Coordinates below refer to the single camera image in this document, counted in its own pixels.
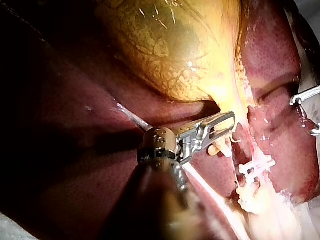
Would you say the left arm instrument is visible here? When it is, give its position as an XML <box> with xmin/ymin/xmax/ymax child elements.
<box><xmin>136</xmin><ymin>122</ymin><xmax>209</xmax><ymax>166</ymax></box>

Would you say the left arm instrument jaw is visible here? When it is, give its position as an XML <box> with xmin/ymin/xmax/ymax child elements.
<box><xmin>199</xmin><ymin>127</ymin><xmax>235</xmax><ymax>147</ymax></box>
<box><xmin>198</xmin><ymin>111</ymin><xmax>237</xmax><ymax>133</ymax></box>

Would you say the gallbladder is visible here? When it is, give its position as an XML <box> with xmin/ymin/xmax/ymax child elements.
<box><xmin>94</xmin><ymin>0</ymin><xmax>254</xmax><ymax>159</ymax></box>

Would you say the thin tube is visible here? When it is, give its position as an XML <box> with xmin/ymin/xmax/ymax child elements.
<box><xmin>241</xmin><ymin>117</ymin><xmax>268</xmax><ymax>187</ymax></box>

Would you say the white clip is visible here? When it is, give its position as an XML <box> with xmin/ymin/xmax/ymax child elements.
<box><xmin>238</xmin><ymin>160</ymin><xmax>276</xmax><ymax>175</ymax></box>

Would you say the dark red liver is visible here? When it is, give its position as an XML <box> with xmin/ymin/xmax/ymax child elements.
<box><xmin>0</xmin><ymin>0</ymin><xmax>320</xmax><ymax>240</ymax></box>

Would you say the white cloth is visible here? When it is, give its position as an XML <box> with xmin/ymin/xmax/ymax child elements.
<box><xmin>0</xmin><ymin>211</ymin><xmax>35</xmax><ymax>240</ymax></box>
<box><xmin>298</xmin><ymin>0</ymin><xmax>320</xmax><ymax>32</ymax></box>

